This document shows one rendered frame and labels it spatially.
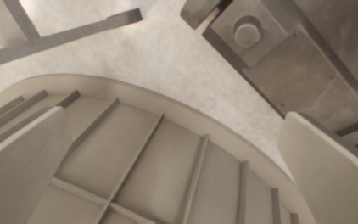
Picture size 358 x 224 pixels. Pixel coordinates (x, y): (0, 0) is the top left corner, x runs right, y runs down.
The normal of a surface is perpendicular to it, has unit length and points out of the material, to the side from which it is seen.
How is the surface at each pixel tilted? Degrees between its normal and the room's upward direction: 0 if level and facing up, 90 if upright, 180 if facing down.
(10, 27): 0
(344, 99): 0
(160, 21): 0
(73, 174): 90
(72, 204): 90
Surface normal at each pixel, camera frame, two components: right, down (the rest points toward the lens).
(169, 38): -0.29, 0.58
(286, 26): 0.23, 0.06
